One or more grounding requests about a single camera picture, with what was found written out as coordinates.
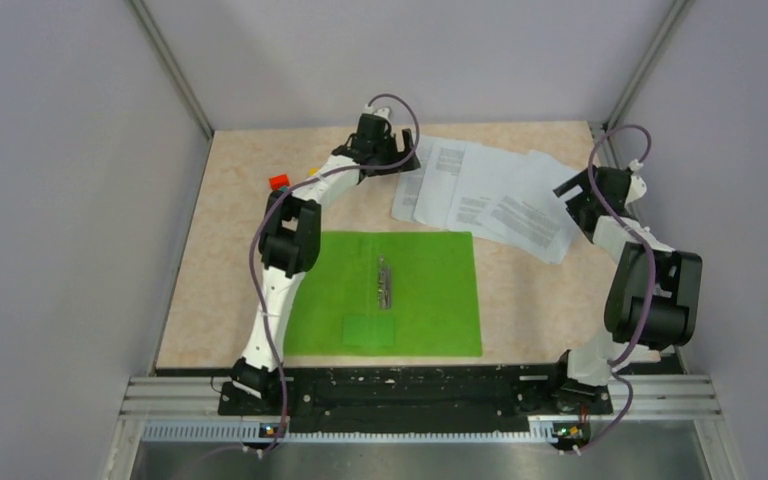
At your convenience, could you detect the printed paper sheet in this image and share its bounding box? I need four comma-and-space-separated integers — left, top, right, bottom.
444, 144, 525, 243
479, 150, 579, 264
391, 136, 449, 222

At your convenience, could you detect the metal folder clip mechanism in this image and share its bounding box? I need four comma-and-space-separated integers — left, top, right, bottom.
377, 255, 392, 310

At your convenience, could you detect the green plastic folder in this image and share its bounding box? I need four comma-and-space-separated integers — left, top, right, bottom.
284, 231, 482, 357

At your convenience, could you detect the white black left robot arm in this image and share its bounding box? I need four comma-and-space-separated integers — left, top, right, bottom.
231, 107, 419, 414

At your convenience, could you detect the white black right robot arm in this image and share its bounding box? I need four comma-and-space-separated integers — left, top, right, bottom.
546, 164, 703, 412

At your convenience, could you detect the red block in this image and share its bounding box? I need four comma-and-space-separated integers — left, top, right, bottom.
269, 174, 291, 191

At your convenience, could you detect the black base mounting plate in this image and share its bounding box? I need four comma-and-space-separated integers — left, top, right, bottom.
218, 364, 613, 434

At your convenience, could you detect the aluminium side rail right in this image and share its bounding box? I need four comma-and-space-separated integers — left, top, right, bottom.
585, 124, 673, 367

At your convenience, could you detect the aluminium frame post right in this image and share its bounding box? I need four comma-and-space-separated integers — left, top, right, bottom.
602, 0, 695, 131

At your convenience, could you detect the aluminium frame post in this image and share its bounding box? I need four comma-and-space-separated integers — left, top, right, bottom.
124, 0, 215, 141
602, 0, 695, 131

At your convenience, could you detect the aluminium frame post left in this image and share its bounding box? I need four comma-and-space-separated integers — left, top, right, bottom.
124, 0, 215, 141

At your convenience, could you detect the aluminium front rail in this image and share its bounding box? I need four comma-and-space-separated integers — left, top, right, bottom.
118, 375, 721, 445

